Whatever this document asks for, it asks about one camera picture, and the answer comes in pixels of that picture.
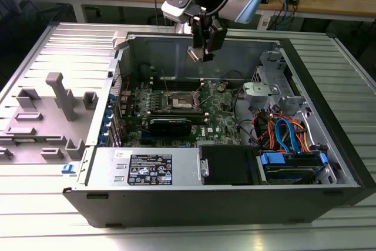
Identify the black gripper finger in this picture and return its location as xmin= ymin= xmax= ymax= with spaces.
xmin=191 ymin=24 xmax=207 ymax=58
xmin=202 ymin=26 xmax=228 ymax=63

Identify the silver square CPU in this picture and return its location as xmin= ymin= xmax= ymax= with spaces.
xmin=187 ymin=45 xmax=204 ymax=63

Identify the CPU socket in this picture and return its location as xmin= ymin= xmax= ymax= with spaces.
xmin=166 ymin=90 xmax=202 ymax=111

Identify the green motherboard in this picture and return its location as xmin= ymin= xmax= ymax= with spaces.
xmin=116 ymin=78 xmax=245 ymax=149

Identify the black graphics card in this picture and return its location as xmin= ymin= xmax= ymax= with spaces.
xmin=147 ymin=116 xmax=192 ymax=138

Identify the silver power supply unit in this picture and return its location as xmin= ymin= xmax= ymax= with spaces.
xmin=84 ymin=146 xmax=204 ymax=188

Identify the hard disk in blue carrier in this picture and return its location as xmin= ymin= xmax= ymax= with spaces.
xmin=257 ymin=149 xmax=330 ymax=186

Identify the open black PC case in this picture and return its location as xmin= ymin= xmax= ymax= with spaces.
xmin=62 ymin=29 xmax=376 ymax=229

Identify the dark chair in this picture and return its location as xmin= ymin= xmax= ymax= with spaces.
xmin=0 ymin=0 xmax=76 ymax=66

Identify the grey parts rack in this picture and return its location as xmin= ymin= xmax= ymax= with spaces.
xmin=0 ymin=71 xmax=99 ymax=166

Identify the blue plastic clip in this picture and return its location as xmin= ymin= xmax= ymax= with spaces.
xmin=61 ymin=162 xmax=77 ymax=175

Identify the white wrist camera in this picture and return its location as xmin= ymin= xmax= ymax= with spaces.
xmin=160 ymin=0 xmax=204 ymax=25

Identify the black looped wire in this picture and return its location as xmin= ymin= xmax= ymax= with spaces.
xmin=219 ymin=69 xmax=245 ymax=88

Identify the silver metal bracket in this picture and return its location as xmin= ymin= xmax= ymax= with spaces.
xmin=242 ymin=81 xmax=279 ymax=105

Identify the blue network cable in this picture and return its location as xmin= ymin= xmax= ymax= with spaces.
xmin=278 ymin=0 xmax=291 ymax=27

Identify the thin red black wire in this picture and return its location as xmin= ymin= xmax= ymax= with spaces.
xmin=113 ymin=73 xmax=132 ymax=93

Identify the orange wire bundle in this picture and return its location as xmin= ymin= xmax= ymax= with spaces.
xmin=294 ymin=120 xmax=313 ymax=152
xmin=253 ymin=110 xmax=278 ymax=149

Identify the blue flat data wire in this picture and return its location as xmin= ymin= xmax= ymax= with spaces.
xmin=274 ymin=117 xmax=301 ymax=155

